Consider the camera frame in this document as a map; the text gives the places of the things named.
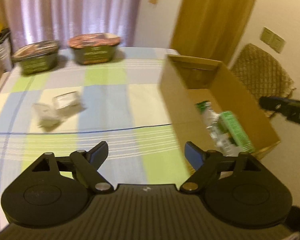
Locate brown cardboard box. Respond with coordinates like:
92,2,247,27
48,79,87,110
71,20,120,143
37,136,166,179
159,54,280,160

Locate green instant food bowl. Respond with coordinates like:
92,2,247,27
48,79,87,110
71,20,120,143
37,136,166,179
12,40,59,75

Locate green white spray box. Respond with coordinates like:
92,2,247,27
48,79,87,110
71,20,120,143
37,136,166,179
218,111,255,153

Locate black remote control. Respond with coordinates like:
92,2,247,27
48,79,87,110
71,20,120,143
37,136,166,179
258,96,300,124

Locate wall power outlet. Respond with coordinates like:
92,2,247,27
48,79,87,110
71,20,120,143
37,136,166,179
260,27,286,54

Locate white power adapter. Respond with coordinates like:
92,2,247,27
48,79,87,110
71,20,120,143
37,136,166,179
32,103,65,132

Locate clear glasses in bag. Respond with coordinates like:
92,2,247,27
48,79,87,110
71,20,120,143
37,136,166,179
52,91,86,117

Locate pink curtain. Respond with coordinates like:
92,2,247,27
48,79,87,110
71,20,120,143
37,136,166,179
0,0,140,51

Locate wooden door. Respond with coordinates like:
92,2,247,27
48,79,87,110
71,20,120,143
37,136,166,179
170,0,255,64

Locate brown lid food bowl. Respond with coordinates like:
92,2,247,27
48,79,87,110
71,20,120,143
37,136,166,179
68,33,121,64

